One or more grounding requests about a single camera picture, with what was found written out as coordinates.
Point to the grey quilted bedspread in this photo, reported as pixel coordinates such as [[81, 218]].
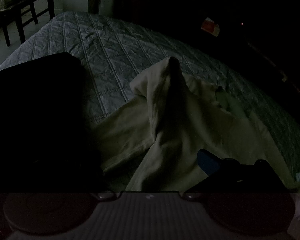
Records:
[[110, 50]]

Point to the folded dark cloth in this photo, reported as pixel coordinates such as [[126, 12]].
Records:
[[37, 105]]

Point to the dark wooden chair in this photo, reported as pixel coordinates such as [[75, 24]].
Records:
[[22, 7]]

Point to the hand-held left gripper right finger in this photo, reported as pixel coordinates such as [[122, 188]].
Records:
[[207, 162]]

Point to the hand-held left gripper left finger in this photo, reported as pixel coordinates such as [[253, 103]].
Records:
[[91, 171]]

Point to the beige garment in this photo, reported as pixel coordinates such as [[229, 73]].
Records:
[[190, 120]]

